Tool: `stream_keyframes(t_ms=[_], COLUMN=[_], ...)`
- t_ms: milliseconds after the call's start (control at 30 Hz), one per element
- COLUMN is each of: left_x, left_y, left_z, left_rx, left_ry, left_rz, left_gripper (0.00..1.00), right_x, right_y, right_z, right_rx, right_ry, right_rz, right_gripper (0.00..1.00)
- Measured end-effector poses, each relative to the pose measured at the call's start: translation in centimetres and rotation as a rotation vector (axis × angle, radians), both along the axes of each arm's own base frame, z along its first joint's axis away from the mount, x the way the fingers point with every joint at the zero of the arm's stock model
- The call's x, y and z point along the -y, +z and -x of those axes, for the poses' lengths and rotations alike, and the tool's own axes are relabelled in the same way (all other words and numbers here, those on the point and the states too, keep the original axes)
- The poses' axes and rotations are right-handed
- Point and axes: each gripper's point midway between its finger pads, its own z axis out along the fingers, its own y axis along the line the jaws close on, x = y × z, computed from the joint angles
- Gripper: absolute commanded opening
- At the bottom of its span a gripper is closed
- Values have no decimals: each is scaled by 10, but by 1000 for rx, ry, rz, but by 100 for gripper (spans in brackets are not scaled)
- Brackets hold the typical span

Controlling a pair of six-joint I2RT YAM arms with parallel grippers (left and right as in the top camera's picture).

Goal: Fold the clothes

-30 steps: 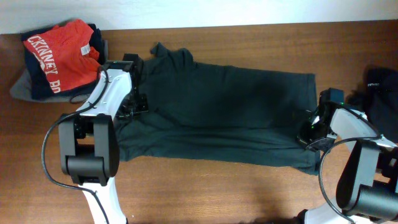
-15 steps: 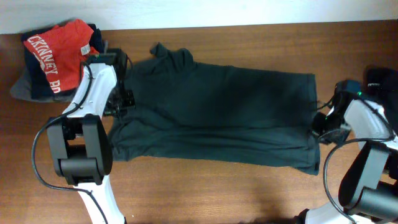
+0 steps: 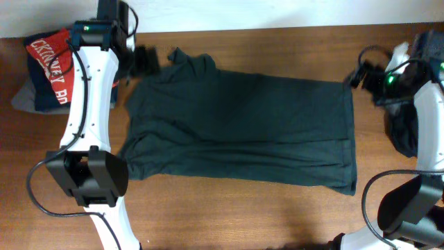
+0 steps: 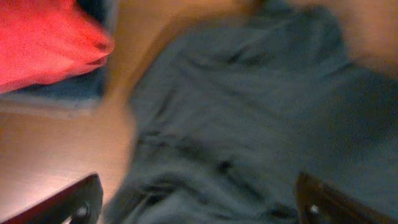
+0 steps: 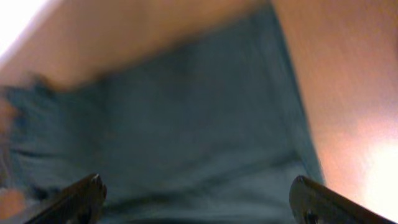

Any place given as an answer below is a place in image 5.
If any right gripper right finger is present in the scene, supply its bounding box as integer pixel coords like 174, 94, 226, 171
289, 175, 396, 224

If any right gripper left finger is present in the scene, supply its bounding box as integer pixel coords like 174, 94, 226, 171
27, 174, 107, 224

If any dark green t-shirt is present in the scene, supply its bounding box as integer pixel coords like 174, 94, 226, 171
5, 4, 323, 223

